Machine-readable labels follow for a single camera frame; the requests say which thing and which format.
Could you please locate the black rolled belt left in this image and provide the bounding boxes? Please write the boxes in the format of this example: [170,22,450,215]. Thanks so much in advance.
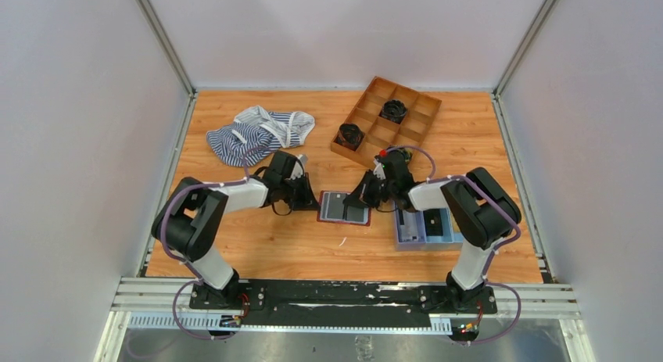
[334,124,365,151]

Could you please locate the silver item in organizer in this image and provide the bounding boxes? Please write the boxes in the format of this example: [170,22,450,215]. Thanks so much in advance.
[400,212,421,243]

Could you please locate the grey VIP credit card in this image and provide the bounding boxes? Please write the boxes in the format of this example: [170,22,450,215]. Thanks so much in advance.
[320,192,348,222]

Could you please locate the striped blue white cloth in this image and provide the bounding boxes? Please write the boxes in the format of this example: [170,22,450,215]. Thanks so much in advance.
[206,106,316,167]

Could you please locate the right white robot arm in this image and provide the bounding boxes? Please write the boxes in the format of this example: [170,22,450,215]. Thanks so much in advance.
[344,146,522,295]

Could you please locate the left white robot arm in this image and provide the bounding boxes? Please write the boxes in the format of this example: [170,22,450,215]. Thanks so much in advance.
[151,150,320,292]

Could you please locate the dark VIP credit card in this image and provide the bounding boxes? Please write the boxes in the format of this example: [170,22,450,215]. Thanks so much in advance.
[343,206,370,224]

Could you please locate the blue plastic organizer box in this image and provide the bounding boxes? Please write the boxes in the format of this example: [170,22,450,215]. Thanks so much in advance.
[395,208,464,252]

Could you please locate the red leather card holder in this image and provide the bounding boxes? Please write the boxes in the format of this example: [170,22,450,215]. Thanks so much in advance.
[317,191,371,226]

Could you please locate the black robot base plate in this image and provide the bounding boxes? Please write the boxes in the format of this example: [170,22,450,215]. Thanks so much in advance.
[189,280,497,328]

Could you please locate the black item in organizer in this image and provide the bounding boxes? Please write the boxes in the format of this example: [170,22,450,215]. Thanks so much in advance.
[423,209,445,236]

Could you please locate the white slotted cable duct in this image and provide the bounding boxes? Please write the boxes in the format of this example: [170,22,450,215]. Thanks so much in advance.
[127,314,453,335]

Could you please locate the black rolled belt top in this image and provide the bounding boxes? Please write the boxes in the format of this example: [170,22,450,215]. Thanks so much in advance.
[379,99,408,124]

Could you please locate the black yellow rolled belt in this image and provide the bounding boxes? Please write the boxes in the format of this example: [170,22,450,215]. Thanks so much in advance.
[396,147,413,166]

